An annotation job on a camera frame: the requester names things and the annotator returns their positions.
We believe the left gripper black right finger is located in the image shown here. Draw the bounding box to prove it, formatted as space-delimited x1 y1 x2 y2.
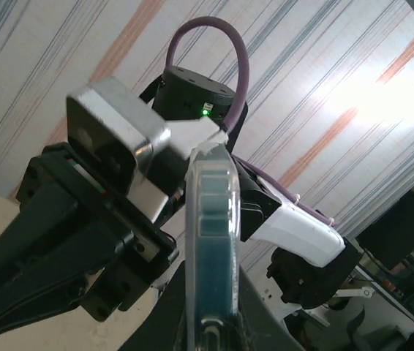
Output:
238 265 303 351

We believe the black monitor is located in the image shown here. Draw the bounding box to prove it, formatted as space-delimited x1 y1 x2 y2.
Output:
355 189 414 271

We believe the teal-sided smartphone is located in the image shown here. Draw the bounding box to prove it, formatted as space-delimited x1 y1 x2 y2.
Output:
195 171 236 319

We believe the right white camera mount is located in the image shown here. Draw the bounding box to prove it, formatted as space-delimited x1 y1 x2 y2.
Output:
165 116 229 161

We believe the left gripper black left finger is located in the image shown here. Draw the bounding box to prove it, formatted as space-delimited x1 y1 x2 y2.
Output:
118 261 188 351

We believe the clear phone case white ring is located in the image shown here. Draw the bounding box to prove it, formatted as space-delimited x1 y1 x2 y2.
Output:
184 143 243 351

